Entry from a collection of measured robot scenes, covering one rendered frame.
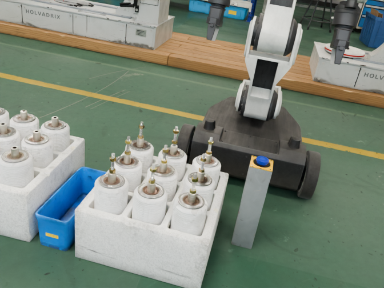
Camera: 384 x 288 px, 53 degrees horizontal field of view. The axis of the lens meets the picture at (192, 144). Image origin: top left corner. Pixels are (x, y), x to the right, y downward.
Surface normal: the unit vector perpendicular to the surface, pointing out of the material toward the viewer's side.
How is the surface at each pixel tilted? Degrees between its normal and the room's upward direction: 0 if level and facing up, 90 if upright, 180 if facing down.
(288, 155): 45
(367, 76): 90
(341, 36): 75
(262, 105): 106
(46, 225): 92
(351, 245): 0
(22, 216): 90
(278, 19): 66
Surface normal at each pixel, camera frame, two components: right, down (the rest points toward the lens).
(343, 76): -0.22, 0.43
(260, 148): 0.14, -0.87
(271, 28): -0.14, 0.04
